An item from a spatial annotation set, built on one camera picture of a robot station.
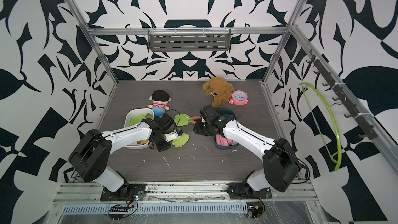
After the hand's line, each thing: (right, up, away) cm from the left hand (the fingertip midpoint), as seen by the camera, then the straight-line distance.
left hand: (165, 141), depth 89 cm
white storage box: (-21, +12, +8) cm, 26 cm away
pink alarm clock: (+46, +24, +19) cm, 56 cm away
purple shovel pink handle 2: (+35, +1, -4) cm, 35 cm away
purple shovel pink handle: (+32, 0, -2) cm, 32 cm away
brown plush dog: (+31, +30, +5) cm, 44 cm away
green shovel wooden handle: (+9, +11, +8) cm, 16 cm away
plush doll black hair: (-6, +24, +11) cm, 27 cm away
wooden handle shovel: (+9, +1, -2) cm, 10 cm away
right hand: (+16, +9, -6) cm, 19 cm away
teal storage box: (+37, +16, +8) cm, 41 cm away
